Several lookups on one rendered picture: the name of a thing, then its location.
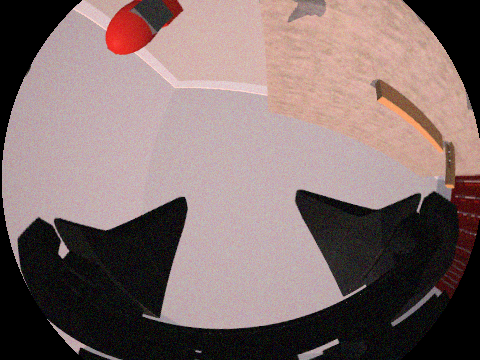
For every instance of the brown wooden post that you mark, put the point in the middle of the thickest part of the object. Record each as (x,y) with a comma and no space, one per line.
(450,166)

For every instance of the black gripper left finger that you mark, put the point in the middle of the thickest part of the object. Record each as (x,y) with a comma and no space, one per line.
(138,255)

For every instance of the brown wooden rail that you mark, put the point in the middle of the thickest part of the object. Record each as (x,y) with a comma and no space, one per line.
(389,96)

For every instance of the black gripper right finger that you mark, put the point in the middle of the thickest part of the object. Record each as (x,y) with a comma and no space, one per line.
(351,237)

